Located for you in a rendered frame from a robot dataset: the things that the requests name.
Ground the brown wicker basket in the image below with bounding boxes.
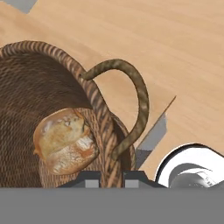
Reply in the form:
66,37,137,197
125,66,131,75
0,40,151,189

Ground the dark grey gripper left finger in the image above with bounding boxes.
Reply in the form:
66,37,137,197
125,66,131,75
58,171,102,189

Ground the white round plate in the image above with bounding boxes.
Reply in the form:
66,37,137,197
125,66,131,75
154,143,224,189

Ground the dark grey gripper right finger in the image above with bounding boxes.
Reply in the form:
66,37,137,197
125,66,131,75
123,171,167,189

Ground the silver metal object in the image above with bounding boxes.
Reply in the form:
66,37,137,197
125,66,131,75
169,170,224,189

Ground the crusty bread loaf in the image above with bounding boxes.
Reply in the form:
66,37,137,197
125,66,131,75
32,108,100,176

